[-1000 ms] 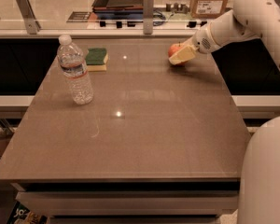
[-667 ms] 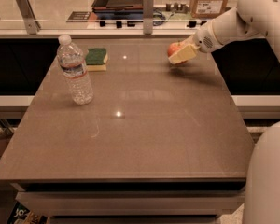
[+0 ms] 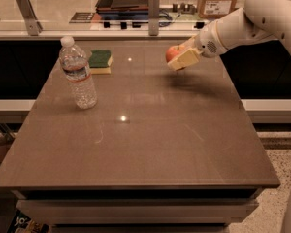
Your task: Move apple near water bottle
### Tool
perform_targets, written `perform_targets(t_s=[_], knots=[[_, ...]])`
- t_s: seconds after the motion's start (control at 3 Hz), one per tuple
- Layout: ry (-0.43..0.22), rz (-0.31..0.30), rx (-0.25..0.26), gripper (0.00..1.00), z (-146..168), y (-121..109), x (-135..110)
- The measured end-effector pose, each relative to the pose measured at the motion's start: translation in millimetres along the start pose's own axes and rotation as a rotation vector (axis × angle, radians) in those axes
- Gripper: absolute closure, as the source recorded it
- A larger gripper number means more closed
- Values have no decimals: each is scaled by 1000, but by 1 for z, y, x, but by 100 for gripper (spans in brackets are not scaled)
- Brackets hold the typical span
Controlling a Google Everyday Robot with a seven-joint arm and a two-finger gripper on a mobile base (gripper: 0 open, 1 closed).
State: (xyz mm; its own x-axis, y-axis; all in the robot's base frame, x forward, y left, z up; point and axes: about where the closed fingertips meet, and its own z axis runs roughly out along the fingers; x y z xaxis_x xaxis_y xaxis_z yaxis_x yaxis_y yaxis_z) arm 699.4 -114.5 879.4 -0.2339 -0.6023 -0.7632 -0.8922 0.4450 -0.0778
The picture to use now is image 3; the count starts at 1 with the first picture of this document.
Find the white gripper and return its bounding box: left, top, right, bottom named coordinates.
left=167, top=20, right=228, bottom=71

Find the red apple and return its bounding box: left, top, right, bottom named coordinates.
left=165, top=45, right=184, bottom=62

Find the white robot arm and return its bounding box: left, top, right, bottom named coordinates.
left=166, top=0, right=291, bottom=233

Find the clear plastic water bottle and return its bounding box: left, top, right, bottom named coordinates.
left=59, top=36, right=97, bottom=109

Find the green and yellow sponge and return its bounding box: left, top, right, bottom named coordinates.
left=88, top=50, right=113, bottom=75

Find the grey table drawer front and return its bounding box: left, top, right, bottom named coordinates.
left=16, top=199, right=258, bottom=225

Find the green printed package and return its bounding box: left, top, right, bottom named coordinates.
left=7, top=210, right=49, bottom=233

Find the middle metal glass bracket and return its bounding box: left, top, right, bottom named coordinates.
left=148, top=0, right=160, bottom=36

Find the metal glass bracket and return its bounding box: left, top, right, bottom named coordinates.
left=16, top=0, right=43, bottom=36
left=148, top=0, right=160, bottom=36

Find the left metal glass bracket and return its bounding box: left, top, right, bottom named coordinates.
left=16, top=0, right=43, bottom=36

